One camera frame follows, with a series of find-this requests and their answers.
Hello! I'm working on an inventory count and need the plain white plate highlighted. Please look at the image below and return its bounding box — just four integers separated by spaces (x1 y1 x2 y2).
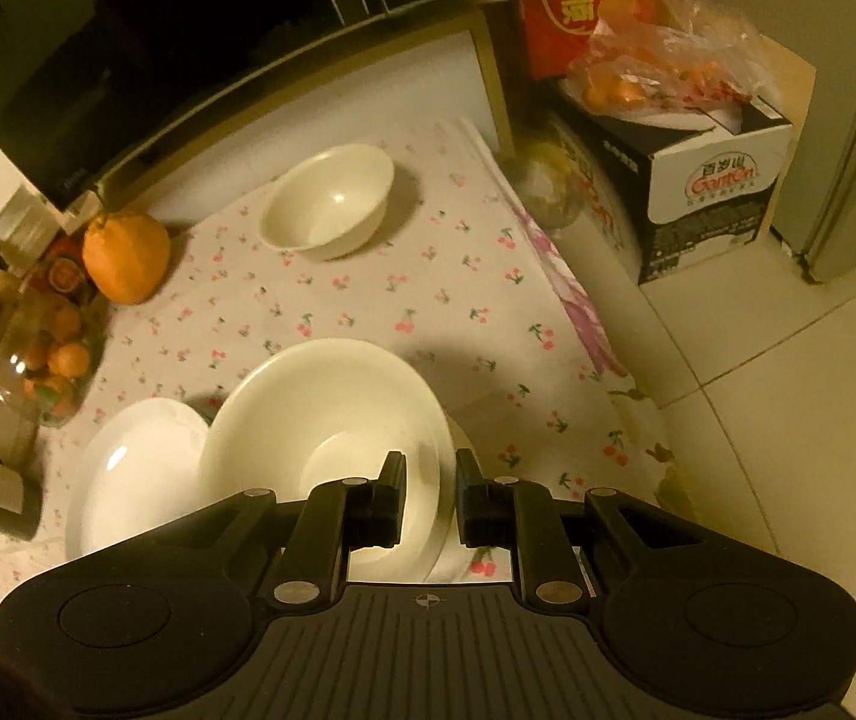
65 399 211 563

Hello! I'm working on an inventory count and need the deep white bowl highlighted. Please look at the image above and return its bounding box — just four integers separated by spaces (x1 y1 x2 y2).
259 144 397 262

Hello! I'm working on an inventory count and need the red gift bag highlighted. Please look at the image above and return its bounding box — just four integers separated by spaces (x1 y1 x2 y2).
510 0 661 80

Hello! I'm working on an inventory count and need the black and white carton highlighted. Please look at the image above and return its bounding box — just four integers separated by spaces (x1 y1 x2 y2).
548 30 819 286

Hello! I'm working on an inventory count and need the glass jar of small fruits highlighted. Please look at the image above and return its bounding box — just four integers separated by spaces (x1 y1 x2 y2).
0 289 108 428

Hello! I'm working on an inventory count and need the grey refrigerator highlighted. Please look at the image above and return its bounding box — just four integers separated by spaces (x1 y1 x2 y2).
765 0 856 286

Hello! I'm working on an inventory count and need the large orange citrus fruit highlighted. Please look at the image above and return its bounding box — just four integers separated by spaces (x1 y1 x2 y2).
83 211 172 306

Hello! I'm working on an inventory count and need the black microwave oven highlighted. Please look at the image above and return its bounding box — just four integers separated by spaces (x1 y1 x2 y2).
0 0 474 212

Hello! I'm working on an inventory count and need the pale round object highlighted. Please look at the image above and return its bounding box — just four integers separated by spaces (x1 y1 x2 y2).
513 139 594 230

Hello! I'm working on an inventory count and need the plastic bag of oranges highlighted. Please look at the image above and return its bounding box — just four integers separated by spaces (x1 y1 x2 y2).
566 0 770 117

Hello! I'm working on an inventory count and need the wide cream bowl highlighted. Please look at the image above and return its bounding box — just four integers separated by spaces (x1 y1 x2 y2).
199 337 453 582

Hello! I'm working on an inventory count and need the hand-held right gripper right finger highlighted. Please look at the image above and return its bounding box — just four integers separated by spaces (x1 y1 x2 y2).
455 448 700 607

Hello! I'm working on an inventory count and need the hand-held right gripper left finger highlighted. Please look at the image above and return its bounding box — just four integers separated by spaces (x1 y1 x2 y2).
171 451 408 610

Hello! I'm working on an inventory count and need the floral cherry print tablecloth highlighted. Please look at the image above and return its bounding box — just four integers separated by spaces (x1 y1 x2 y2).
0 120 669 586

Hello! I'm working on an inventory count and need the pink floral cloth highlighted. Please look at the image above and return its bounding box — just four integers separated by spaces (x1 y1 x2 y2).
465 120 676 511

